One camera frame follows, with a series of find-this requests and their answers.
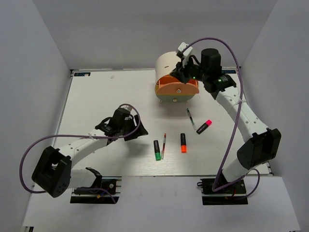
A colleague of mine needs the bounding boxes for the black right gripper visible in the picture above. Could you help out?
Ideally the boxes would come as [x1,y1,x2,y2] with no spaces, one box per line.
[171,56,209,84]

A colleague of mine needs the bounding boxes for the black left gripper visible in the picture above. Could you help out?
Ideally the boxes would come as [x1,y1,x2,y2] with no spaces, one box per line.
[119,115,148,141]

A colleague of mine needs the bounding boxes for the red gel pen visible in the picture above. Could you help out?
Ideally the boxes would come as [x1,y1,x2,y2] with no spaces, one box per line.
[161,133,167,160]

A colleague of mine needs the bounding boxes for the green cap black highlighter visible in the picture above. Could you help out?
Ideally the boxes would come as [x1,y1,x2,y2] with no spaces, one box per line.
[154,140,161,161]

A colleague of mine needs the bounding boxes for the round cream drawer organizer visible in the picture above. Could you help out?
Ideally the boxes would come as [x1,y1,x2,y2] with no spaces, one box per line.
[154,52,199,103]

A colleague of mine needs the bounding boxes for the orange cap black highlighter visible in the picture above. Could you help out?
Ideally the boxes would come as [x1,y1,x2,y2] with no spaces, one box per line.
[180,133,187,153]

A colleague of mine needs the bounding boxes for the green gel pen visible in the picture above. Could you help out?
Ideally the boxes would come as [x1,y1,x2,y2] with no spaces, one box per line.
[186,108,196,131]

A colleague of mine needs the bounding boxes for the pink cap black highlighter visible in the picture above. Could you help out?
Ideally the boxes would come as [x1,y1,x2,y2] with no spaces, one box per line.
[196,120,212,134]

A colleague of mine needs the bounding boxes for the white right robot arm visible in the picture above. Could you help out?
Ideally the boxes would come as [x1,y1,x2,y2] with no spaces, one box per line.
[170,45,281,193]

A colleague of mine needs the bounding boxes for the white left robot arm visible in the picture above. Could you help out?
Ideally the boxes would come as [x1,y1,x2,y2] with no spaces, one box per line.
[31,107,148,198]

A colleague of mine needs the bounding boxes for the blue label sticker right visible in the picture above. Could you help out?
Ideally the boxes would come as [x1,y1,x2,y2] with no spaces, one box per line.
[222,70,237,74]

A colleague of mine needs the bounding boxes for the blue label sticker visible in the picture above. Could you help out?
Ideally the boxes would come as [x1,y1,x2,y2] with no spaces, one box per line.
[222,70,237,74]
[74,72,91,76]

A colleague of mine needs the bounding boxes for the blue label sticker left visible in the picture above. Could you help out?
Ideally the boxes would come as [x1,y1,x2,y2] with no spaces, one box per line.
[74,72,91,76]

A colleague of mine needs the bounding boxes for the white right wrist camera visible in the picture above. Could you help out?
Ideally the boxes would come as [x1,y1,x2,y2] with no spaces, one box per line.
[176,42,193,67]

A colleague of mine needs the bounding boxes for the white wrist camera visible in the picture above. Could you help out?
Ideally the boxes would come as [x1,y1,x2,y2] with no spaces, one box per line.
[176,42,193,67]
[122,105,132,113]

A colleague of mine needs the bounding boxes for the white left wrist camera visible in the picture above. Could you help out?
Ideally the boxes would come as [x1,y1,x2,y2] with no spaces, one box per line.
[122,105,132,113]

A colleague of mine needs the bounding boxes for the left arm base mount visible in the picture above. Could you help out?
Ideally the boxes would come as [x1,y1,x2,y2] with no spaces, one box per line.
[70,177,122,204]

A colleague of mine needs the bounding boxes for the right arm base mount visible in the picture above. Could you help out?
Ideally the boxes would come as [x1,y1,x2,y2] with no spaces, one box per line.
[197,178,248,205]

